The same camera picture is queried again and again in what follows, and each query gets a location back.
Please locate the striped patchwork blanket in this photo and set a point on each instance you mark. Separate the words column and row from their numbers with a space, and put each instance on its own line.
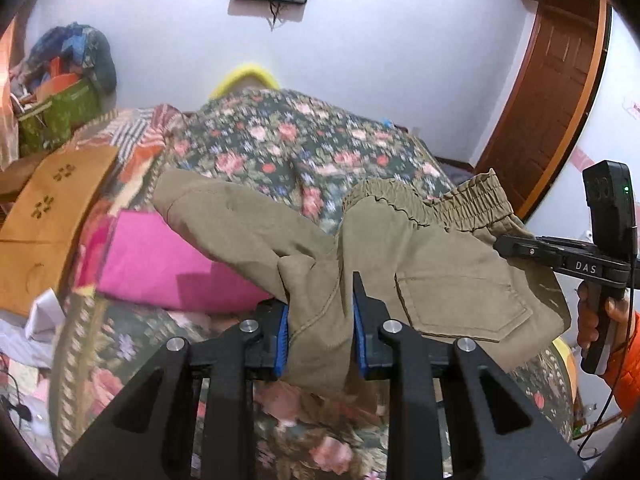
column 143, row 138

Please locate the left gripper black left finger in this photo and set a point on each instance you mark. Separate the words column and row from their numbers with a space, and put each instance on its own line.
column 187, row 394

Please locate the olive khaki pants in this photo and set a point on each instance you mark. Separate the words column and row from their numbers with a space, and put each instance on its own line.
column 432, row 262

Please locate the person's right hand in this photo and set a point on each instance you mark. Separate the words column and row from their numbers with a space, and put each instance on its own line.
column 588, row 321

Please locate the brown wooden door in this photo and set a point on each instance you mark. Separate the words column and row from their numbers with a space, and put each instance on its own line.
column 550, row 99

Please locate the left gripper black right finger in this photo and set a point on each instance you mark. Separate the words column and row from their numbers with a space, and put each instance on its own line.
column 453, row 397

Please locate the pile of colourful clothes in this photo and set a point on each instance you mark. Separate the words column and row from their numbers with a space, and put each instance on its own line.
column 64, row 82

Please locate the yellow pillow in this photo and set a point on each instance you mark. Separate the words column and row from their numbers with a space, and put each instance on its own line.
column 246, row 75

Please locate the dark floral bedspread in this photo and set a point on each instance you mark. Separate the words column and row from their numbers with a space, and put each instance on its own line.
column 306, row 154

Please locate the pink curtain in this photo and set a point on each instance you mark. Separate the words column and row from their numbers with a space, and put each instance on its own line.
column 8, row 123

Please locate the brown cardboard box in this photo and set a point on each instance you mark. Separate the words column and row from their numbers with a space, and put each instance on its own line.
column 39, row 236

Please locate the folded pink pants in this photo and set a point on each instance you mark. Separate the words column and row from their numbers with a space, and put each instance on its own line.
column 147, row 263

